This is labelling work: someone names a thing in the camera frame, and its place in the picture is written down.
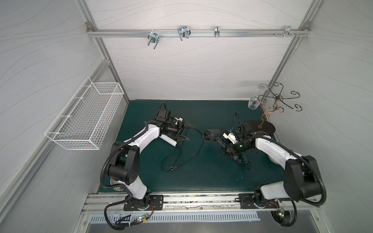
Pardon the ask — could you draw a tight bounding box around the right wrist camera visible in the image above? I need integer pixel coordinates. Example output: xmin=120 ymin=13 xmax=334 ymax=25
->
xmin=223 ymin=131 xmax=238 ymax=144

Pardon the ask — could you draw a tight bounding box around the white hair dryer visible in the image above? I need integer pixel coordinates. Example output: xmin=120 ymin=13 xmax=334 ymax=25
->
xmin=160 ymin=134 xmax=177 ymax=147

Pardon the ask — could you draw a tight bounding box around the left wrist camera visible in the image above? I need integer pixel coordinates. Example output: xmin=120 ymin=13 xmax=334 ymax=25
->
xmin=173 ymin=117 xmax=183 ymax=124

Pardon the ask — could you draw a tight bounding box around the green hair dryer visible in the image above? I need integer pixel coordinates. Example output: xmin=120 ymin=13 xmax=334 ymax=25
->
xmin=233 ymin=153 xmax=251 ymax=170

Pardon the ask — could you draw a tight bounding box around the white slotted cable duct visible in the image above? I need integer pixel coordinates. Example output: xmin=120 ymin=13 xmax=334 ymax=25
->
xmin=89 ymin=211 xmax=261 ymax=224

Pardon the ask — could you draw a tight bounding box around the right metal hook bracket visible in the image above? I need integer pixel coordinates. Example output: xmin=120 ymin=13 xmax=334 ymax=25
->
xmin=274 ymin=26 xmax=300 ymax=38

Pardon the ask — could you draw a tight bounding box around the horizontal aluminium rail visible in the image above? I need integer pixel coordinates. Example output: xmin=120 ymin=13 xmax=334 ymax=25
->
xmin=87 ymin=28 xmax=311 ymax=38

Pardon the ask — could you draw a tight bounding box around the green table mat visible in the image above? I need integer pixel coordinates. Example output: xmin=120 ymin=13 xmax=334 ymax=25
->
xmin=139 ymin=101 xmax=285 ymax=192

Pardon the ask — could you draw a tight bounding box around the black hair dryer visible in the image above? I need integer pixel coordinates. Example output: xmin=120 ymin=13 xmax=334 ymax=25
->
xmin=203 ymin=129 xmax=227 ymax=150

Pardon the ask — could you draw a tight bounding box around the copper wire glass rack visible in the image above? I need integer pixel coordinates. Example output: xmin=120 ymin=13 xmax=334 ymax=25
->
xmin=248 ymin=83 xmax=303 ymax=135

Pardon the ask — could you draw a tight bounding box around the metal hook clamp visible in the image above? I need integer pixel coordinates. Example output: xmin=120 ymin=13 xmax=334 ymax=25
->
xmin=147 ymin=30 xmax=159 ymax=50

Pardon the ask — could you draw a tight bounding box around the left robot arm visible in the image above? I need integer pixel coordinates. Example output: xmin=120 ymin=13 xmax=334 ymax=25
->
xmin=100 ymin=103 xmax=195 ymax=203

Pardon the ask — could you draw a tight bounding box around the white wire basket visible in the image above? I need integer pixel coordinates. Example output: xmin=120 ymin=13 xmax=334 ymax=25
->
xmin=44 ymin=77 xmax=124 ymax=150

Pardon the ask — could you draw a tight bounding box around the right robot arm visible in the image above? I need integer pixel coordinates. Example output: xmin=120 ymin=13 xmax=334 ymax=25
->
xmin=221 ymin=120 xmax=327 ymax=208

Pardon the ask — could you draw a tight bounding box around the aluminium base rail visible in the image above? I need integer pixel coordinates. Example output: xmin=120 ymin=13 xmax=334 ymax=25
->
xmin=81 ymin=191 xmax=320 ymax=214

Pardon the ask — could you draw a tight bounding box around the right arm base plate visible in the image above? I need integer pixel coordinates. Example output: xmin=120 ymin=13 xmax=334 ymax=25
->
xmin=234 ymin=193 xmax=279 ymax=209

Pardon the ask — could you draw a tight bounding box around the striped ceramic mug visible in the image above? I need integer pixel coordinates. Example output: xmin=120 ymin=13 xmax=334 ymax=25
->
xmin=110 ymin=178 xmax=124 ymax=192

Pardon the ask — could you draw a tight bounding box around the clear wine glass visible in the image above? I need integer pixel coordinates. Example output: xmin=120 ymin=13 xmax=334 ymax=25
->
xmin=248 ymin=83 xmax=268 ymax=110

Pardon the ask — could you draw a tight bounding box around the small metal hook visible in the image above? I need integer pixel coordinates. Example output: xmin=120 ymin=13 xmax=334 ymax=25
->
xmin=214 ymin=26 xmax=220 ymax=38

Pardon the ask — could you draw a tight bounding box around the metal double hook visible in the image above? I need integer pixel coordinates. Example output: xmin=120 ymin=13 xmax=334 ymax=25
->
xmin=177 ymin=26 xmax=191 ymax=41

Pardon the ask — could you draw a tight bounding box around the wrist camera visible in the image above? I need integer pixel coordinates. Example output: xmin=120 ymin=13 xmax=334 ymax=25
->
xmin=223 ymin=131 xmax=238 ymax=144
xmin=173 ymin=117 xmax=183 ymax=124

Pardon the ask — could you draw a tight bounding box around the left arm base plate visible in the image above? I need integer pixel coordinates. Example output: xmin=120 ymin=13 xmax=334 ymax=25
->
xmin=123 ymin=194 xmax=164 ymax=211

